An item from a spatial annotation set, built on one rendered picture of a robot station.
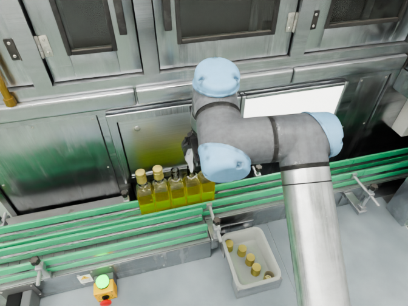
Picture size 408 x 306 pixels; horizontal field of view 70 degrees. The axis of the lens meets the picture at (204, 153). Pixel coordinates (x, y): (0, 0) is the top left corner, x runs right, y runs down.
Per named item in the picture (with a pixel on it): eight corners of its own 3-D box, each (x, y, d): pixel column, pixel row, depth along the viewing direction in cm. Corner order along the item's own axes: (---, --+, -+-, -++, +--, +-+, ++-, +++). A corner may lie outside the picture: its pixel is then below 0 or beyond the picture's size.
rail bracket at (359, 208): (345, 198, 138) (362, 164, 122) (367, 228, 126) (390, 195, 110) (336, 200, 137) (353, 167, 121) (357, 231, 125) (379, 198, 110)
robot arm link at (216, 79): (195, 94, 43) (190, 51, 47) (192, 132, 53) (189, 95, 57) (247, 92, 44) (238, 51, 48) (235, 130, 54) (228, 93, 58)
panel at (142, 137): (320, 143, 136) (345, 78, 113) (324, 147, 134) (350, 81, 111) (124, 179, 121) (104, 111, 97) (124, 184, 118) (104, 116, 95)
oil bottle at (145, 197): (156, 212, 121) (150, 177, 106) (158, 223, 117) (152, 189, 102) (142, 215, 120) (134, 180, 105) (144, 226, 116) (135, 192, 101)
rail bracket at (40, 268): (56, 272, 103) (40, 254, 94) (53, 293, 98) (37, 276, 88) (43, 275, 102) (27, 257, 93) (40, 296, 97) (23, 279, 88)
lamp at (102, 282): (109, 275, 107) (107, 271, 105) (110, 287, 104) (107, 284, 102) (96, 278, 106) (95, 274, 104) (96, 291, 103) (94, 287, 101)
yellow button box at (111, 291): (117, 280, 113) (113, 271, 108) (118, 299, 108) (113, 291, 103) (98, 284, 112) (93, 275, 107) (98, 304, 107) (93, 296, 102)
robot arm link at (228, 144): (280, 160, 41) (265, 96, 46) (200, 168, 40) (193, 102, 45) (269, 181, 48) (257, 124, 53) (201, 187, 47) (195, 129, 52)
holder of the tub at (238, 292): (252, 226, 131) (254, 216, 125) (278, 287, 111) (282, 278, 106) (215, 235, 128) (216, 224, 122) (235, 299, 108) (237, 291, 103)
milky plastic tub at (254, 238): (257, 236, 127) (260, 224, 121) (279, 287, 111) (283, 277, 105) (218, 245, 124) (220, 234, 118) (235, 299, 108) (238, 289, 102)
